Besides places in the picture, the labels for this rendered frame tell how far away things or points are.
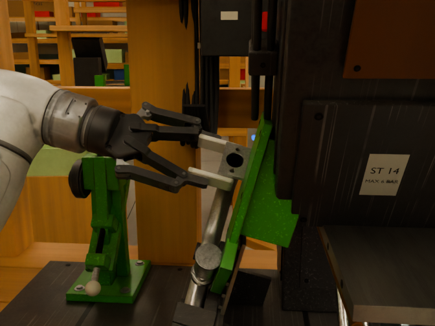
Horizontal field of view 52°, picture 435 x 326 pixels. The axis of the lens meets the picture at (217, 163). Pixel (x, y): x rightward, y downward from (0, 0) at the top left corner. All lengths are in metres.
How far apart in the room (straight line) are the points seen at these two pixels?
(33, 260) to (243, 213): 0.68
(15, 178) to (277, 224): 0.38
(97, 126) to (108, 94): 0.41
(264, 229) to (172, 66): 0.46
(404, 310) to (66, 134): 0.49
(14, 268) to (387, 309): 0.87
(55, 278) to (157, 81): 0.46
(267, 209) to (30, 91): 0.38
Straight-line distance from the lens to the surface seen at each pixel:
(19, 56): 10.75
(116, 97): 1.08
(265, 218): 0.61
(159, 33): 0.95
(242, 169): 0.66
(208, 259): 0.63
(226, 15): 0.83
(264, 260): 1.08
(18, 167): 0.70
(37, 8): 11.25
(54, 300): 0.94
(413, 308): 0.47
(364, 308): 0.46
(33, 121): 0.71
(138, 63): 0.96
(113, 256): 0.88
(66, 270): 1.04
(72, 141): 0.69
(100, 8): 7.68
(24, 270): 1.12
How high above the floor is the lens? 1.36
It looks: 14 degrees down
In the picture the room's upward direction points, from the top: straight up
